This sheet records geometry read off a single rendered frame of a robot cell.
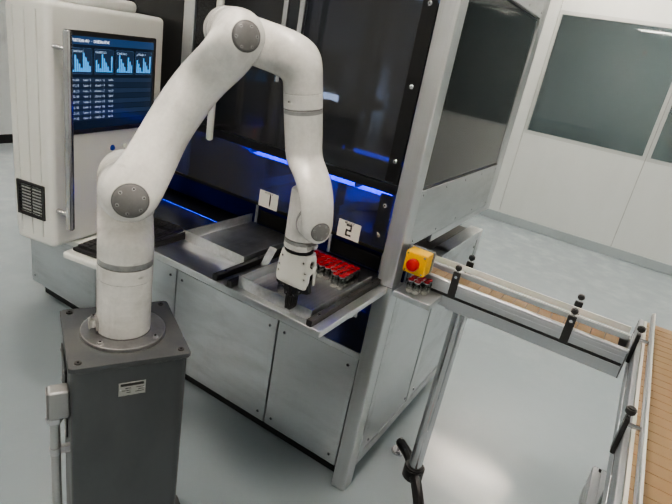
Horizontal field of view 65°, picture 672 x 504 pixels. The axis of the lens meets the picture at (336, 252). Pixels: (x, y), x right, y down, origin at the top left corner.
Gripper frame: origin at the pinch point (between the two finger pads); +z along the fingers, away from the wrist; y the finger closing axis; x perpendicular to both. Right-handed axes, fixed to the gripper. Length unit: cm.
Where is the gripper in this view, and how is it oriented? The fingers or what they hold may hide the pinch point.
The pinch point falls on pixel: (291, 300)
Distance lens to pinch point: 141.8
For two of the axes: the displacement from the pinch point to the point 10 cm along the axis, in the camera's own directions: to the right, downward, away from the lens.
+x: -5.3, 2.3, -8.2
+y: -8.3, -3.4, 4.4
